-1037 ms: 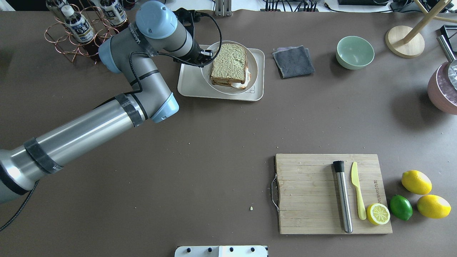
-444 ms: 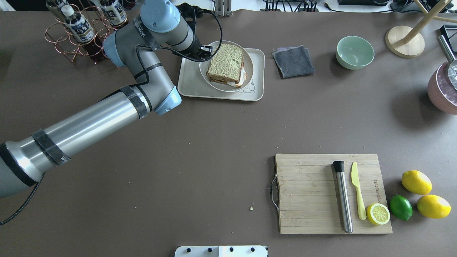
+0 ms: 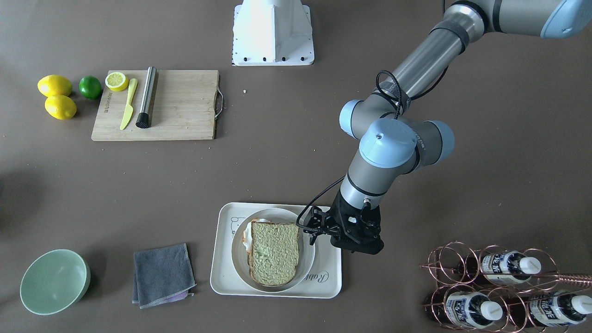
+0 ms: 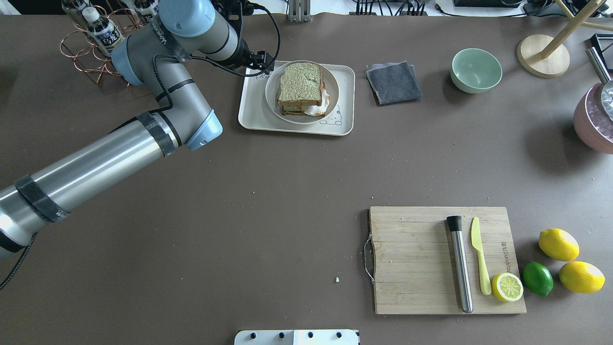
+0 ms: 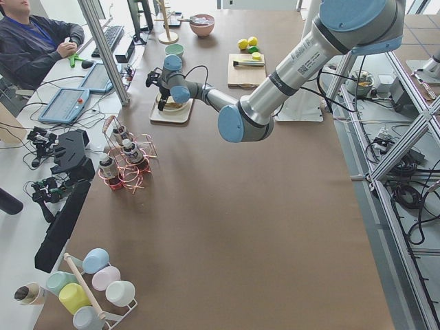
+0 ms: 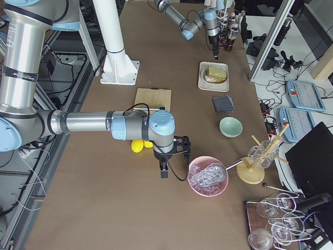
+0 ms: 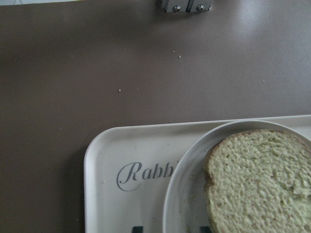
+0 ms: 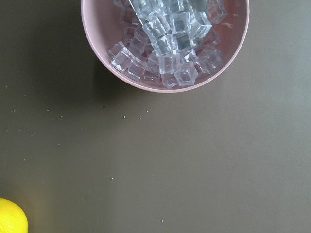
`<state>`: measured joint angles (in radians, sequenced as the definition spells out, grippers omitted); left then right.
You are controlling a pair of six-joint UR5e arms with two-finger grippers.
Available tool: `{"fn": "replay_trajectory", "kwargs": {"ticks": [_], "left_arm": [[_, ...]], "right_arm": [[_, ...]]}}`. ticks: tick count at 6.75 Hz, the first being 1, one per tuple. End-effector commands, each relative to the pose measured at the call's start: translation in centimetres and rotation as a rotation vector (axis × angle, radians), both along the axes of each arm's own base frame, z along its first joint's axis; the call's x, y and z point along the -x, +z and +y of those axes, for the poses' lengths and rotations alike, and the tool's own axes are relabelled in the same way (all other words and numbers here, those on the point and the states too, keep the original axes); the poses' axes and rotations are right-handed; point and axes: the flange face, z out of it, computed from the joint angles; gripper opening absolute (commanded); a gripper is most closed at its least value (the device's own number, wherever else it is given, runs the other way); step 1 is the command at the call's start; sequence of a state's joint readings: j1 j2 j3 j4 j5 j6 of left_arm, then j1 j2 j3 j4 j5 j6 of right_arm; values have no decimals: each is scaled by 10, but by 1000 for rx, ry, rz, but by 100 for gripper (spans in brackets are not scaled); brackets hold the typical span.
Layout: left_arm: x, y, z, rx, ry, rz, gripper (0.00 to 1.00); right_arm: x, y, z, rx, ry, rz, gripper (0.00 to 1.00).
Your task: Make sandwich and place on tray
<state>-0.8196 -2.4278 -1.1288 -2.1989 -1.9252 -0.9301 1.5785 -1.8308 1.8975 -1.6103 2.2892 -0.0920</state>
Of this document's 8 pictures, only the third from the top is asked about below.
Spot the front tea bottle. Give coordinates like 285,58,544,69
423,290,505,329

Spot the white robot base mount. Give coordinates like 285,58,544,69
231,0,315,66

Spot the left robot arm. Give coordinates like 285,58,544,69
296,0,592,254

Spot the upper whole lemon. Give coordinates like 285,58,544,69
37,74,73,97

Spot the bread slice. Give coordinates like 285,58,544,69
247,219,300,287

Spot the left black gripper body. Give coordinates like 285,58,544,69
303,188,383,254

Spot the lower whole lemon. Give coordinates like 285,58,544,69
44,95,77,120

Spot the half lemon slice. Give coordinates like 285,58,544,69
105,71,130,92

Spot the steel muddler black tip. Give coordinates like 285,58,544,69
135,66,157,129

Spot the green lime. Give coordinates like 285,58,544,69
79,76,102,100

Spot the copper wire bottle rack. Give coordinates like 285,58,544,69
424,242,591,333

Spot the back tea bottle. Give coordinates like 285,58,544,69
453,251,542,287

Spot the grey folded cloth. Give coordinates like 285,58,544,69
131,243,197,308

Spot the yellow plastic knife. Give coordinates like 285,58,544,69
120,78,138,130

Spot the cream rabbit serving tray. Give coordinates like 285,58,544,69
210,202,342,299

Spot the whole lemon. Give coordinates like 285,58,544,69
44,95,77,120
37,74,73,97

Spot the mint green bowl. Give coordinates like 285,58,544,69
20,249,91,315

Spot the wooden cutting board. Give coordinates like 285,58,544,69
91,69,219,142

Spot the tea bottle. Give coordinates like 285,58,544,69
453,251,542,287
506,291,592,327
423,290,505,329

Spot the fried egg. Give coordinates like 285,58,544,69
242,218,271,255

